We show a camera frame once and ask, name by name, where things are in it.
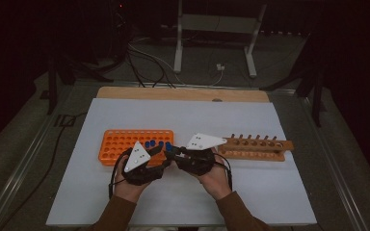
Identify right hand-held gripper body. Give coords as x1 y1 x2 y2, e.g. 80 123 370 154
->
174 133 228 177

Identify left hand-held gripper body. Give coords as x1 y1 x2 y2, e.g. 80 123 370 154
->
121 141 165 187

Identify orange plastic test tube rack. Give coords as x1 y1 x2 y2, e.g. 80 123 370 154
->
97 129 175 167

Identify wooden test tube rack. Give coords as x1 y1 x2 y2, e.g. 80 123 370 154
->
218 134 295 163

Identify person's right hand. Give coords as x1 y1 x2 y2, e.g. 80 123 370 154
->
198 147 234 201

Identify person's left hand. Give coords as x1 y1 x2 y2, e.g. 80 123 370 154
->
113 160 152 204

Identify white table mat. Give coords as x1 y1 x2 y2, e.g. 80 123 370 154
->
45 97 318 227

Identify black stand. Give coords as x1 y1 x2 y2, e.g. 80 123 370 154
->
259 41 328 128
46 54 115 116

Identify white metal stand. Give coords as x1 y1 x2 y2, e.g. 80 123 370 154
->
172 0 268 79

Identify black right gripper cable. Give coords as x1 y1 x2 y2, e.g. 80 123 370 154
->
213 153 234 192

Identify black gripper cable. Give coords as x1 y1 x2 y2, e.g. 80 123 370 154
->
213 153 234 192
108 147 133 200

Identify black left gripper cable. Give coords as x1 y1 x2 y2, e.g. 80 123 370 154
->
108 147 133 200

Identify black floor cables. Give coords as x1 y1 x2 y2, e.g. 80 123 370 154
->
125 44 176 90

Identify thin black floor cable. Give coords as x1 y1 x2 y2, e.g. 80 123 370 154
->
0 112 89 231

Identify white floor cable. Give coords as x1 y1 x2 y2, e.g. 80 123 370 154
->
128 38 225 89

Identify metal floor rail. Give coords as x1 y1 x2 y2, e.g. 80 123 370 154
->
298 95 370 231
0 114 61 231

